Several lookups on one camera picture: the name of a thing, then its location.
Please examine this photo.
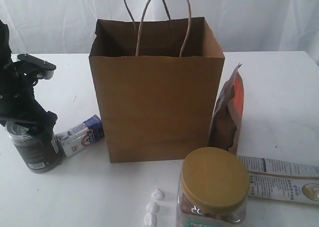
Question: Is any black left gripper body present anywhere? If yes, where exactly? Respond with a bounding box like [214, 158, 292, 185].
[0, 61, 57, 133]

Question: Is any dark jar with metal lid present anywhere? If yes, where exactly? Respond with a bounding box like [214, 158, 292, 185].
[5, 121, 63, 174]

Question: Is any nut jar with gold lid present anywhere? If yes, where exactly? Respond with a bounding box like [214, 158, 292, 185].
[175, 147, 250, 227]

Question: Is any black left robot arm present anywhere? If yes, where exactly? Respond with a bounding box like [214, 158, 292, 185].
[0, 22, 57, 151]

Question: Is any brown paper bag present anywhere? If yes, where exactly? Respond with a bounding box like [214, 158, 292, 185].
[89, 15, 225, 163]

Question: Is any blue white milk carton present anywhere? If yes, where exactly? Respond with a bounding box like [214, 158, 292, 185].
[56, 114, 105, 157]

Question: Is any white curtain backdrop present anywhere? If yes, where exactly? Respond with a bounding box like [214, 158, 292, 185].
[0, 0, 319, 62]

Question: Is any white candy top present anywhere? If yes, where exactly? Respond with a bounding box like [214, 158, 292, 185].
[151, 188, 164, 201]

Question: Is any white candy bottom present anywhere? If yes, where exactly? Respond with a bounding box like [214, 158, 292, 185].
[144, 213, 157, 227]

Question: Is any brown pouch with orange label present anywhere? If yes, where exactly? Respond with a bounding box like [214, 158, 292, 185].
[207, 63, 244, 155]

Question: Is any white long noodle package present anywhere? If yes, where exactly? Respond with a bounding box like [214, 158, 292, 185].
[237, 155, 319, 206]

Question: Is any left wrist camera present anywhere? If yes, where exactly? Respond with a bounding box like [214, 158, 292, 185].
[17, 53, 56, 80]

